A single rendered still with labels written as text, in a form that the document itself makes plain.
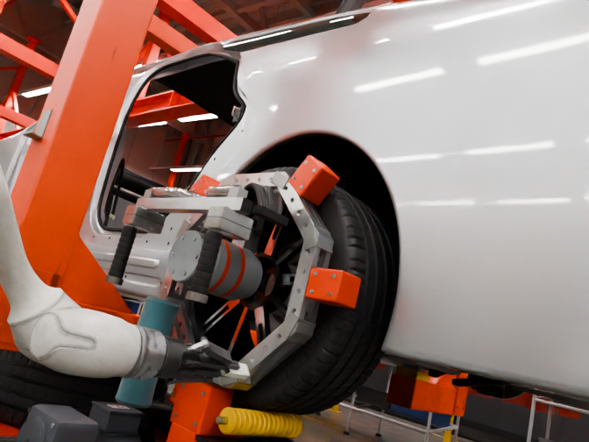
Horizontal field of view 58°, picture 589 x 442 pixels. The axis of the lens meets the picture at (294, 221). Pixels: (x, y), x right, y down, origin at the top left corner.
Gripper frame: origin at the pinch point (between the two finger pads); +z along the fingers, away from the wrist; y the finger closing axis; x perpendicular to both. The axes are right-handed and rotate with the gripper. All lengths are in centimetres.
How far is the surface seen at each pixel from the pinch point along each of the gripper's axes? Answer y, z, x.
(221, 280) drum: 2.3, 2.5, 23.6
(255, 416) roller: -12.2, 17.0, -2.1
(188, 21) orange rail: -39, 132, 408
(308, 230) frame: 25.6, 8.8, 21.8
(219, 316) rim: -16.4, 20.7, 31.4
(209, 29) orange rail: -33, 154, 410
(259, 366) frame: -1.3, 10.4, 3.4
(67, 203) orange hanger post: -24, -18, 67
